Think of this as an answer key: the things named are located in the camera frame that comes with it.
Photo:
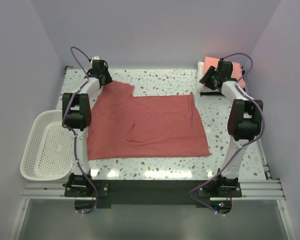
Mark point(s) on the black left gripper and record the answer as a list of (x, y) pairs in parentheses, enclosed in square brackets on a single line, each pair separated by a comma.
[(106, 78)]

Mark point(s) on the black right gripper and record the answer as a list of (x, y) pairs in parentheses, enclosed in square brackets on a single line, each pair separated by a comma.
[(209, 78)]

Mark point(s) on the red t-shirt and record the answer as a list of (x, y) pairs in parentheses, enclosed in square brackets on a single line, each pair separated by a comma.
[(128, 126)]

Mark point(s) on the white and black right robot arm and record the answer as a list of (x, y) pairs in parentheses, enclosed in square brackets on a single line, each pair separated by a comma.
[(245, 124)]

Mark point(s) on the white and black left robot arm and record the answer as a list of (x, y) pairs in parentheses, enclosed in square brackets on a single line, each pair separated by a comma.
[(77, 117)]

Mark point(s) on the folded white t-shirt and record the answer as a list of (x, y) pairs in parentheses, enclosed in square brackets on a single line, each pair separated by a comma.
[(200, 73)]

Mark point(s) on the folded black t-shirt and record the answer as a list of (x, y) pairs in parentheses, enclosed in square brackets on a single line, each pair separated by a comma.
[(210, 93)]

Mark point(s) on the folded salmon pink t-shirt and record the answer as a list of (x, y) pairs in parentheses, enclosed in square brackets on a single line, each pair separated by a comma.
[(236, 73)]

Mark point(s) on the white perforated plastic basket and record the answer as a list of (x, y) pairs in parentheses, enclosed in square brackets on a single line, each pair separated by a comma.
[(49, 149)]

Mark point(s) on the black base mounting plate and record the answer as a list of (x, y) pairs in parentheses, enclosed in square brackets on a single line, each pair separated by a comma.
[(103, 194)]

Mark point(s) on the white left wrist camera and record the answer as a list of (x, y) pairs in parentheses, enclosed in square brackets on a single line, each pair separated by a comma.
[(94, 58)]

